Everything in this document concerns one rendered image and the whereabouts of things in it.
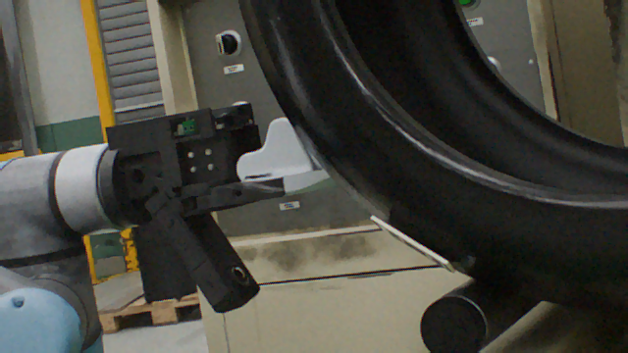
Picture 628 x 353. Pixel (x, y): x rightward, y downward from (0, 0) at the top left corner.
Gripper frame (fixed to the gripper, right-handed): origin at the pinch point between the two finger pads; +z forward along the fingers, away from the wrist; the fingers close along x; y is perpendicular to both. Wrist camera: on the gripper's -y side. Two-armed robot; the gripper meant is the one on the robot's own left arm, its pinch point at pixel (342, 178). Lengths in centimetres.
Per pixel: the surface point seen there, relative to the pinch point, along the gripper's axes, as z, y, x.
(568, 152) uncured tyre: 13.9, -1.4, 15.2
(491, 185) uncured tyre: 15.4, -1.1, -11.7
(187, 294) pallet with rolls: -350, -85, 525
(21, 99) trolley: -300, 35, 341
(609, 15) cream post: 16.9, 9.7, 26.4
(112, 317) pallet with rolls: -391, -91, 504
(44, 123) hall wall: -636, 41, 791
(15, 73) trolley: -301, 46, 341
